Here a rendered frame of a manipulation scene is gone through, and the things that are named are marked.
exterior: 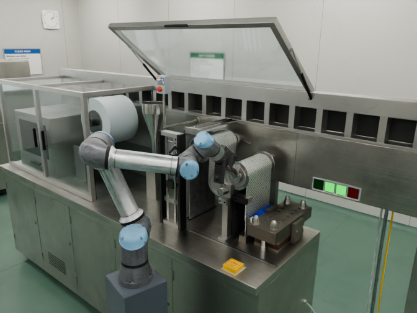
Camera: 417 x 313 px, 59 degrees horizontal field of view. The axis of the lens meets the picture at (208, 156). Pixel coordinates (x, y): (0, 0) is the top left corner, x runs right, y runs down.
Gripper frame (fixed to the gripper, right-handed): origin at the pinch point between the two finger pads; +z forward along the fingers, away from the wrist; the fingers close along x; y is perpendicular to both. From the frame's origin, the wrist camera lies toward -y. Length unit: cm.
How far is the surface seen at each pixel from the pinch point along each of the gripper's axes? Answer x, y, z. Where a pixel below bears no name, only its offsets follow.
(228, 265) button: -13.2, -39.8, 5.1
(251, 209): -4.6, -9.2, 19.7
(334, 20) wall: 66, 240, 150
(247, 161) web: -0.1, 11.0, 5.5
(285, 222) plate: -22.3, -8.7, 25.8
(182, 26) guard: 32, 52, -47
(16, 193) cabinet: 201, -58, 20
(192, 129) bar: 29.3, 15.3, -11.0
